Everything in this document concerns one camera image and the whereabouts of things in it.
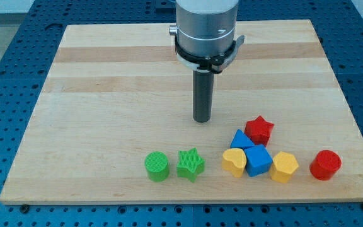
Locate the red star block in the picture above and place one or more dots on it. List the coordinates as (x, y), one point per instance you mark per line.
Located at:
(259, 130)

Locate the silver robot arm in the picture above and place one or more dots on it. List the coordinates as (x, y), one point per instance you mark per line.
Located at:
(204, 34)

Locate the green star block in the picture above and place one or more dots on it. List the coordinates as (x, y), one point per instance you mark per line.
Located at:
(190, 164)

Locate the yellow hexagon block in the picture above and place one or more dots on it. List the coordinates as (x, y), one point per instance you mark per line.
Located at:
(283, 167)

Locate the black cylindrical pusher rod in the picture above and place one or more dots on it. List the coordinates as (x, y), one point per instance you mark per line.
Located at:
(203, 84)

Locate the green cylinder block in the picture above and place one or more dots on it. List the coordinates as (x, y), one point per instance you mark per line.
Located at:
(157, 166)

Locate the blue triangle block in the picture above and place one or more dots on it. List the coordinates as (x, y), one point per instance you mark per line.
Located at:
(241, 140)

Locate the wooden board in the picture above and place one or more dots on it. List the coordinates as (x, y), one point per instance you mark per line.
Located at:
(116, 93)

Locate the yellow heart block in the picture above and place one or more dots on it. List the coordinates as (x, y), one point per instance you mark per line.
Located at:
(234, 161)

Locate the blue cube block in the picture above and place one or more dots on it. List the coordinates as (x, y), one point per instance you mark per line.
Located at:
(258, 160)

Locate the red cylinder block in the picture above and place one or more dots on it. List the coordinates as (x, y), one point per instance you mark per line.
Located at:
(325, 164)

